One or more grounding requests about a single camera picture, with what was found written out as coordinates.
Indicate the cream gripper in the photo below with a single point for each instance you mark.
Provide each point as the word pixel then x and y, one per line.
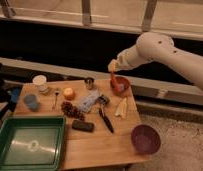
pixel 113 66

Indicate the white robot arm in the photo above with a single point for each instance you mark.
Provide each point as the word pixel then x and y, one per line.
pixel 160 48

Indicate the small metal cup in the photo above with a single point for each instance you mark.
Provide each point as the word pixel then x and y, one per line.
pixel 89 83

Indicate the white plastic cup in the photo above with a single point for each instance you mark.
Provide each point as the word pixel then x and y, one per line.
pixel 40 81

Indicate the blue plastic cup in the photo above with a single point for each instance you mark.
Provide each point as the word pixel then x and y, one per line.
pixel 31 102

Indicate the red brown bowl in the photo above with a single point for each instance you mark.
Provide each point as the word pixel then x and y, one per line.
pixel 122 80

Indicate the orange round fruit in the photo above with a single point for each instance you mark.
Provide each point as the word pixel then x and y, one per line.
pixel 69 93

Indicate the bunch of dark grapes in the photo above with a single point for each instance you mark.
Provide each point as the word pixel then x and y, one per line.
pixel 72 111

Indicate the wooden table board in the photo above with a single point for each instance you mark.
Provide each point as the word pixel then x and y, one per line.
pixel 100 148

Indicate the dark brown rectangular block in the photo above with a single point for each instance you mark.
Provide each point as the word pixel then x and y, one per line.
pixel 83 126

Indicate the dark purple bowl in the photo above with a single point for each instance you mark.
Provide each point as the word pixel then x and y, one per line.
pixel 145 139

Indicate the green plastic tray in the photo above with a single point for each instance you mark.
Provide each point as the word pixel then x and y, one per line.
pixel 31 143

